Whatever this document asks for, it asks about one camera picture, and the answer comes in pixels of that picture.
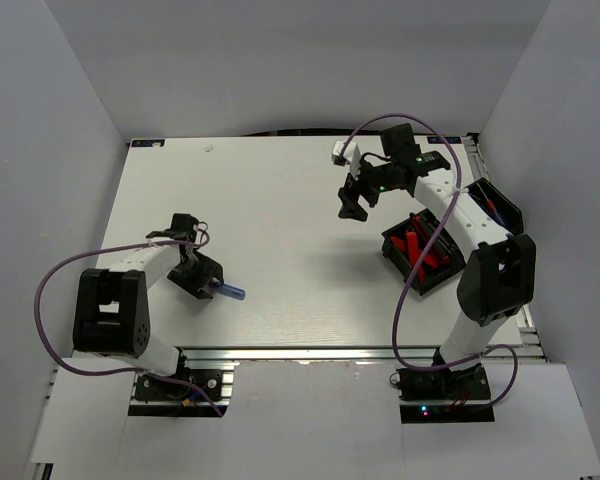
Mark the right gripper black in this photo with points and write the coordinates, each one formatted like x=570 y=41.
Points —
x=349 y=198

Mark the blue label sticker right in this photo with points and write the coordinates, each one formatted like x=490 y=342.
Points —
x=453 y=140

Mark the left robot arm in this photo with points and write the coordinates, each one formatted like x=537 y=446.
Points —
x=112 y=315

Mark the black divided container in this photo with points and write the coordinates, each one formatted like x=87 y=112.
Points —
x=433 y=273

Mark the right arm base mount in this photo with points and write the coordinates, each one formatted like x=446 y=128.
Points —
x=442 y=397

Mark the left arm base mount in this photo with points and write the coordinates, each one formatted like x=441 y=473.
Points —
x=156 y=398

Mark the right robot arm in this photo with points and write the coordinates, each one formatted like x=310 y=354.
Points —
x=498 y=278

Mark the blue handle screwdriver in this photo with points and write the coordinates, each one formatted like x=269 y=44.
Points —
x=228 y=290
x=492 y=209

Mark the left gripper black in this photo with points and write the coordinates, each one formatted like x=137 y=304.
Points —
x=209 y=269

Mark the blue label sticker left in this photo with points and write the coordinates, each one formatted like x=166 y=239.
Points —
x=147 y=143

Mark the blue label sticker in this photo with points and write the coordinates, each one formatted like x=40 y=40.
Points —
x=453 y=140
x=147 y=143

